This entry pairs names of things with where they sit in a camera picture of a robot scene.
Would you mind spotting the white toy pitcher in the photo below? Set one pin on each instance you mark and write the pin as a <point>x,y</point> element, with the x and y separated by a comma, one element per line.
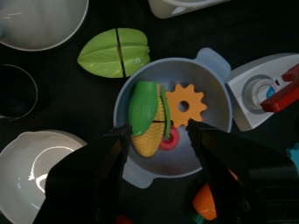
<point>175,5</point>

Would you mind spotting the white ribbed bowl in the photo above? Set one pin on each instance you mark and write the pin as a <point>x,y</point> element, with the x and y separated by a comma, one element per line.
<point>39,20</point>

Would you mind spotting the black round cup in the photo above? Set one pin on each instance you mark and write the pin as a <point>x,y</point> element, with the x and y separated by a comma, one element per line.
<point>15,92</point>

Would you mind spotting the grey toy pan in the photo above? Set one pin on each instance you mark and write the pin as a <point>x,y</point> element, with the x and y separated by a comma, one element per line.
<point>194,78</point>

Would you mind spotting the orange toy carrot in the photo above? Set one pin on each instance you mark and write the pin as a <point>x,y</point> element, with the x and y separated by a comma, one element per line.
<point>206,202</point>

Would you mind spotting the white glossy bowl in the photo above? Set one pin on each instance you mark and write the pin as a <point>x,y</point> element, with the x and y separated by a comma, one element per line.
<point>23,169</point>

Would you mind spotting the green toy leaf vegetable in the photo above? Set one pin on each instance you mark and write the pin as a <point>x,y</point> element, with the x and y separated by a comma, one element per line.
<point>112,54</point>

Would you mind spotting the orange toy gear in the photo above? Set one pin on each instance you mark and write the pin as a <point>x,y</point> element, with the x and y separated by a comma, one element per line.
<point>186,105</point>

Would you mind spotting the toy corn cob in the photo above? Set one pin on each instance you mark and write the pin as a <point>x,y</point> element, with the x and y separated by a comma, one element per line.
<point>145,116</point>

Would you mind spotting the white toy iron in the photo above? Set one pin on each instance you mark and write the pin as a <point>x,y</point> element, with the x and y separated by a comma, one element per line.
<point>252,87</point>

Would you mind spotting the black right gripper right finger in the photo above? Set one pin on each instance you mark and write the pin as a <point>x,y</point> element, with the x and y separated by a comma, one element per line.
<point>240,169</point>

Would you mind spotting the teal toy piece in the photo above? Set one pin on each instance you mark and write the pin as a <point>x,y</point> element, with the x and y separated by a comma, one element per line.
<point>294,154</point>

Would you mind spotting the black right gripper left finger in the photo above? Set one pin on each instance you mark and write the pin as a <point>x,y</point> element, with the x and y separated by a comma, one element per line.
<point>93,175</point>

